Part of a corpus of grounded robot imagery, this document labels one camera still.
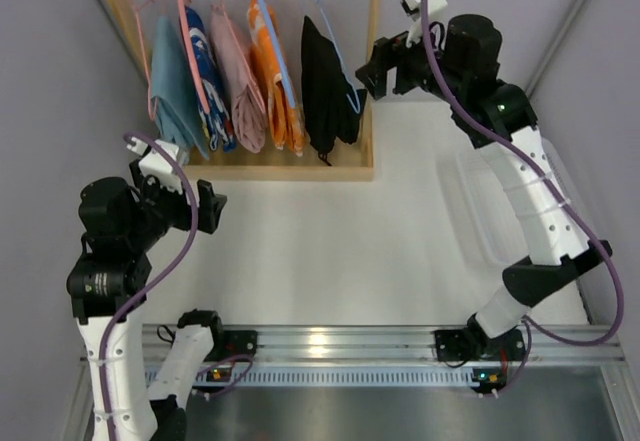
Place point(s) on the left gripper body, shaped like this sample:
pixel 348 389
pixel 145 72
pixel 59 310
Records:
pixel 206 206

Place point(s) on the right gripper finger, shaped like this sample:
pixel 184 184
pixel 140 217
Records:
pixel 404 81
pixel 373 76

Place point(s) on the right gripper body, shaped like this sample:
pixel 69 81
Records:
pixel 379 71

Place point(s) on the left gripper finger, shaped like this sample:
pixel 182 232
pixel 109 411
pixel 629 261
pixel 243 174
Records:
pixel 206 194
pixel 209 213

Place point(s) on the black trousers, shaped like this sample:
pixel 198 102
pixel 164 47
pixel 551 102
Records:
pixel 328 113

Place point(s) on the thin blue wire hanger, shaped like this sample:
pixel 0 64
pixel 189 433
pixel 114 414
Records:
pixel 352 95

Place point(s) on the orange white trousers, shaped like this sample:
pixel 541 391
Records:
pixel 285 123

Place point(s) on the thick blue plastic hanger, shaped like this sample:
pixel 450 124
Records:
pixel 285 77

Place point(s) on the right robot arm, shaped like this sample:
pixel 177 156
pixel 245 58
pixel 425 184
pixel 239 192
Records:
pixel 501 125

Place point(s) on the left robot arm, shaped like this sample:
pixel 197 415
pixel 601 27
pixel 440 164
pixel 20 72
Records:
pixel 108 287

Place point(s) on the blue patterned trousers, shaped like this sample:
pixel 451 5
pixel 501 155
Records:
pixel 217 125

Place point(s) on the light blue trousers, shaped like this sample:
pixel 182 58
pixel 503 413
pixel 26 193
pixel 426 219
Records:
pixel 173 94

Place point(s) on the pink trousers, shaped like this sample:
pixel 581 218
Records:
pixel 232 48

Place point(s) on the thick pink plastic hanger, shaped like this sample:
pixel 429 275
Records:
pixel 190 53

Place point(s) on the wooden clothes rack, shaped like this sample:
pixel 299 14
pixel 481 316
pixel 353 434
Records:
pixel 353 162

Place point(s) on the white plastic basket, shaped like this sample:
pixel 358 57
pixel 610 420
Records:
pixel 496 224

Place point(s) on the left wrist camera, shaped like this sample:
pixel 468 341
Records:
pixel 151 163

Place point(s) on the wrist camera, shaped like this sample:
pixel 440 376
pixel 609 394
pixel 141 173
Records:
pixel 151 163
pixel 413 9

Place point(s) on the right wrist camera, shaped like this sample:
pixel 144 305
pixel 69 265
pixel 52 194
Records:
pixel 413 9

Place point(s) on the thin pink wire hanger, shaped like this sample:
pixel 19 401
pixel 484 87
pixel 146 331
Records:
pixel 253 86

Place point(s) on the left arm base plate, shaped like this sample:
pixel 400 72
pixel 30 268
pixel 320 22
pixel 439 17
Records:
pixel 238 342

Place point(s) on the aluminium mounting rail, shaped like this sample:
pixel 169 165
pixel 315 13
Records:
pixel 375 356

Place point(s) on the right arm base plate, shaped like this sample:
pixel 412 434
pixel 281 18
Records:
pixel 455 346

